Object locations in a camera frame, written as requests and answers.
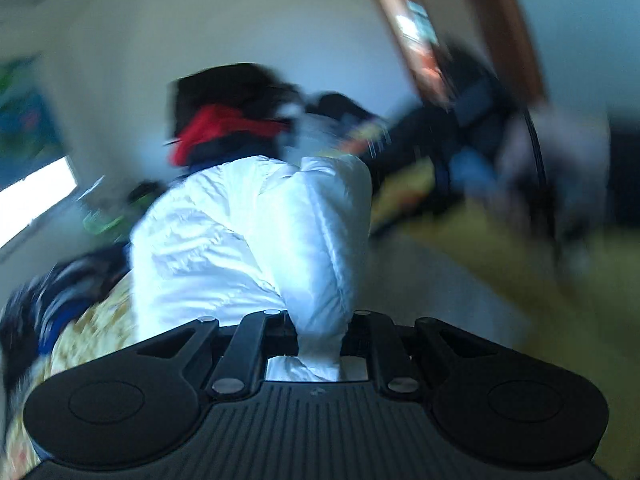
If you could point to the green blue cloth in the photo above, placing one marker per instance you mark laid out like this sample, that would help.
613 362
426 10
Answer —
25 110

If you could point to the yellow printed bedsheet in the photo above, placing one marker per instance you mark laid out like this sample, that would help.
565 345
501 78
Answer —
525 270

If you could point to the green plastic hanger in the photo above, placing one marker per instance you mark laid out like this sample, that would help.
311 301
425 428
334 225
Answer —
110 220

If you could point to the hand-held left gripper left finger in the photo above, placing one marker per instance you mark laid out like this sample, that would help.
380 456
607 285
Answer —
250 345

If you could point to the red fleece garment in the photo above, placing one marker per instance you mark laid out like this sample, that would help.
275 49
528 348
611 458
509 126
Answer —
210 127

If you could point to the black garment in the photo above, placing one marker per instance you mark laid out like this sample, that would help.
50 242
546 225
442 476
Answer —
225 85

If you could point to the window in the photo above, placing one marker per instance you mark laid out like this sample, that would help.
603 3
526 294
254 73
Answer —
30 205

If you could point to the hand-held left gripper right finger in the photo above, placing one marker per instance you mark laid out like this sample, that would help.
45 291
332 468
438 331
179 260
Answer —
380 350

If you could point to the white puffer jacket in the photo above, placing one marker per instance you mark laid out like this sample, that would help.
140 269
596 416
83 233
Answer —
225 240

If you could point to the wooden door frame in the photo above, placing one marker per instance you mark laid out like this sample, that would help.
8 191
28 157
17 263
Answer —
480 20

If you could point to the grey blue striped garment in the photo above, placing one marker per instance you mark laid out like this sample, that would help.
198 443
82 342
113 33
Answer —
65 280

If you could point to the royal blue folded garment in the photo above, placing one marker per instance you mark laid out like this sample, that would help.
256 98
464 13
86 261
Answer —
60 327

